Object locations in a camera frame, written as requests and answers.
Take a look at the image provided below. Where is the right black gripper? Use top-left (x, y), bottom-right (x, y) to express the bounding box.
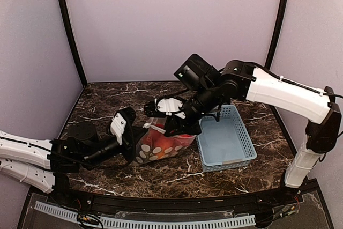
top-left (163, 82), bottom-right (221, 137)

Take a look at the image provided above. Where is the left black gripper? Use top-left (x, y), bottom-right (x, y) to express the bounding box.
top-left (84, 126), bottom-right (148, 169)

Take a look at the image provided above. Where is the clear dotted zip bag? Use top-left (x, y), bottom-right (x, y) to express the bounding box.
top-left (131, 118), bottom-right (196, 166)

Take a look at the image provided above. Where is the red lychee bunch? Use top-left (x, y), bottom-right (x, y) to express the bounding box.
top-left (139, 128), bottom-right (183, 161)

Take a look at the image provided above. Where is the light blue plastic basket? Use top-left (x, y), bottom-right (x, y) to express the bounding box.
top-left (197, 105), bottom-right (257, 173)

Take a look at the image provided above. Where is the red orange toy pepper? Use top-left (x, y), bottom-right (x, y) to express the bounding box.
top-left (175, 134), bottom-right (193, 139)

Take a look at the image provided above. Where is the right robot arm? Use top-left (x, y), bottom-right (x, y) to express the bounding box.
top-left (155, 57), bottom-right (342, 204)

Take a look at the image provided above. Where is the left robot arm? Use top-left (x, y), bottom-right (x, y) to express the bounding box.
top-left (1, 121), bottom-right (147, 205)

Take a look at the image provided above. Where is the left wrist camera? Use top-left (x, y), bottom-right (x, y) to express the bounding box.
top-left (107, 106), bottom-right (136, 146)

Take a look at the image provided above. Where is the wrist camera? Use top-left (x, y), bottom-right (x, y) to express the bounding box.
top-left (144, 54), bottom-right (218, 119)
top-left (107, 106), bottom-right (136, 146)

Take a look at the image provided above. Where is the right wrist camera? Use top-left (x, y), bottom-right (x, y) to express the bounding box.
top-left (144, 54), bottom-right (218, 119)

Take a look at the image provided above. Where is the black front table rail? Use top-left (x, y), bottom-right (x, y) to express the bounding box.
top-left (48, 186), bottom-right (304, 214)

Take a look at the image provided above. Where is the slotted grey cable duct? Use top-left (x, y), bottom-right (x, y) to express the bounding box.
top-left (34, 201), bottom-right (256, 228)

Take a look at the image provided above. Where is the left black frame post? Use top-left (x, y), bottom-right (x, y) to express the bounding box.
top-left (58, 0), bottom-right (88, 88)

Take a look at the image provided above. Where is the black frame post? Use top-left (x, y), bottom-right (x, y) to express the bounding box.
top-left (264, 0), bottom-right (288, 69)
top-left (58, 0), bottom-right (88, 88)

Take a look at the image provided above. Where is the right black frame post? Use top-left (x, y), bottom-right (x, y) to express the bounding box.
top-left (264, 0), bottom-right (288, 69)

